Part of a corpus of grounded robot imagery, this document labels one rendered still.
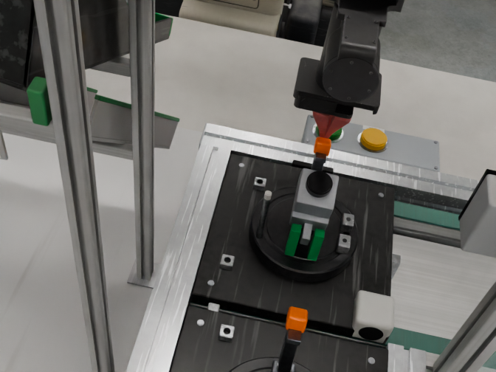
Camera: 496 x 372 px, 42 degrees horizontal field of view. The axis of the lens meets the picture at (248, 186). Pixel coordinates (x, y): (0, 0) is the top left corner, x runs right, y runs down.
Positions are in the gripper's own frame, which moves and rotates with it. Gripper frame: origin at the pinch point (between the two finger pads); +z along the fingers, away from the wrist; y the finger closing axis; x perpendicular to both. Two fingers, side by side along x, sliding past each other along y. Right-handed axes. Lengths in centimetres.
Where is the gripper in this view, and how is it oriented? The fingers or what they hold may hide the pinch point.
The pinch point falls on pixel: (323, 134)
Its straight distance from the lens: 84.9
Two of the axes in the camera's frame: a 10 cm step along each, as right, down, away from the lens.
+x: 1.8, -7.4, 6.5
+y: 9.8, 2.1, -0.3
